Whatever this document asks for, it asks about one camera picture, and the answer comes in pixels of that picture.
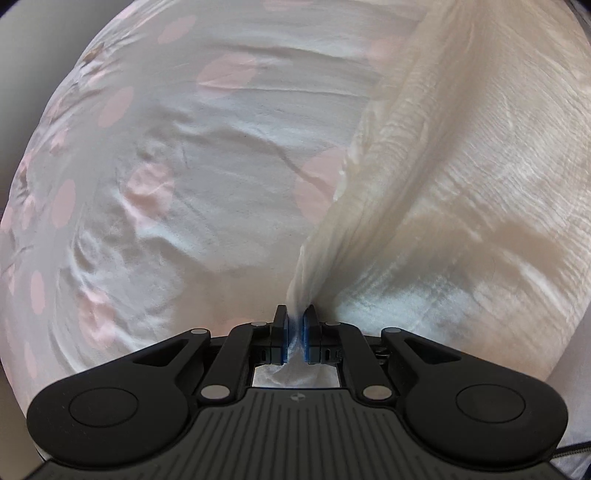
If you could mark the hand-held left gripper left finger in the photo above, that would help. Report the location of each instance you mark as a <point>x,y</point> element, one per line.
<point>282,342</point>

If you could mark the bed with pink dotted sheet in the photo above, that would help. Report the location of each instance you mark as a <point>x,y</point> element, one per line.
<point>207,184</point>

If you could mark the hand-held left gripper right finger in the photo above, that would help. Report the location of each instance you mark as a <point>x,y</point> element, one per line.
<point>306,342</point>

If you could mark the cream white crinkled garment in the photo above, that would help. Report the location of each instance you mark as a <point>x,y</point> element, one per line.
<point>461,184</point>

